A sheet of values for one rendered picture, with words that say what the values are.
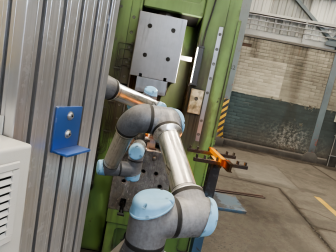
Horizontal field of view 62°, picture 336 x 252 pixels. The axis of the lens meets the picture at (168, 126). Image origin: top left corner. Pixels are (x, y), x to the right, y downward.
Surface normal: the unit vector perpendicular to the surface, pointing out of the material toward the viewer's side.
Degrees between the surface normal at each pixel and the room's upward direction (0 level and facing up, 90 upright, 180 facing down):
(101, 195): 90
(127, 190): 90
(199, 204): 32
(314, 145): 90
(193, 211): 47
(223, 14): 90
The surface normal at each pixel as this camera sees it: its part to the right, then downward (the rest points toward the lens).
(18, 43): -0.34, 0.07
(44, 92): 0.92, 0.23
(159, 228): 0.37, 0.22
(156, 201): 0.07, -0.98
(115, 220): -0.01, 0.15
